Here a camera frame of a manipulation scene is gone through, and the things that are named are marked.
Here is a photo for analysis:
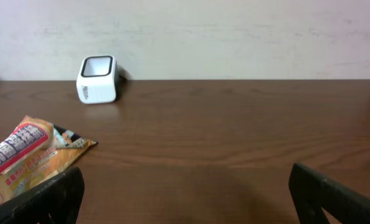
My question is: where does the yellow snack bag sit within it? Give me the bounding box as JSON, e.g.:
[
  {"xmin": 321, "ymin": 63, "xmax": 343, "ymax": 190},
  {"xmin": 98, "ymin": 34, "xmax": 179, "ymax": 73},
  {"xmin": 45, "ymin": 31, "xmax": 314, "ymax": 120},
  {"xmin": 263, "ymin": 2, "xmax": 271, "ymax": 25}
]
[{"xmin": 0, "ymin": 116, "xmax": 98, "ymax": 205}]

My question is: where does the white barcode scanner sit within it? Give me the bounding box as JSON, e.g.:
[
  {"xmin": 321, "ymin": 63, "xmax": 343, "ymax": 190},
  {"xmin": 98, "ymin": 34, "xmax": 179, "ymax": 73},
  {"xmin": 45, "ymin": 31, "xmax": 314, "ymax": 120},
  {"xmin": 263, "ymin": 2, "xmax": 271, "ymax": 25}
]
[{"xmin": 76, "ymin": 55, "xmax": 118, "ymax": 104}]

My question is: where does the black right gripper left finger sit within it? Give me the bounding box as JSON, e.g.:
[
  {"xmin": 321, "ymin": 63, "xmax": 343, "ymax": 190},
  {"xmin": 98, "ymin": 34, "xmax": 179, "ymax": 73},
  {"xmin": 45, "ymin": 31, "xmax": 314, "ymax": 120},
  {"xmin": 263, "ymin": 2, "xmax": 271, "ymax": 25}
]
[{"xmin": 0, "ymin": 167, "xmax": 85, "ymax": 224}]

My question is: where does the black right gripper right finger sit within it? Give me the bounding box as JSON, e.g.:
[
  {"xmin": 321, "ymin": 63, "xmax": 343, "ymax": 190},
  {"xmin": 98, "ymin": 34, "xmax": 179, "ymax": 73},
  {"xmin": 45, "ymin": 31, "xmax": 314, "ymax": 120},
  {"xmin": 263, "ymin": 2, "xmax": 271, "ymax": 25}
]
[{"xmin": 288, "ymin": 163, "xmax": 370, "ymax": 224}]

